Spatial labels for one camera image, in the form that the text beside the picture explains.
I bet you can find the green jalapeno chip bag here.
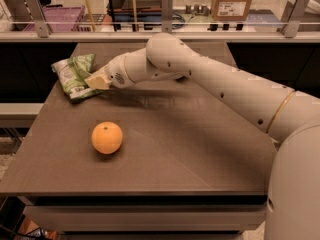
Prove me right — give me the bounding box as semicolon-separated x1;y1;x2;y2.
51;54;100;102

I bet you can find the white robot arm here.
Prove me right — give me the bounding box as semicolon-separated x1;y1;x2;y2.
85;33;320;240

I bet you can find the orange fruit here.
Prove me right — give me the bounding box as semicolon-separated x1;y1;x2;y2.
91;122;123;155

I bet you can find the purple plastic crate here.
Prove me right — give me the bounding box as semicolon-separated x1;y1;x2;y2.
22;5;87;33

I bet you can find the brown table with drawers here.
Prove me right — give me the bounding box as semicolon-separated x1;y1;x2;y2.
0;42;278;240

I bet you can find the cardboard box with label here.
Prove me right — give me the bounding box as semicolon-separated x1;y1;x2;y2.
211;0;252;21

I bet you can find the middle metal railing post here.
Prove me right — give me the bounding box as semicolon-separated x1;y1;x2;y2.
161;0;173;33

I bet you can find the metal railing post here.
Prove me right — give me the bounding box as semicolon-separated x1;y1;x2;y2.
161;0;173;33
280;0;320;38
25;0;51;38

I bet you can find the left metal railing post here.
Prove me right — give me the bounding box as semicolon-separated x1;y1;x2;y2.
25;0;51;38

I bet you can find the right metal railing post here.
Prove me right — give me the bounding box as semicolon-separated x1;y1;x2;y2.
280;0;320;38

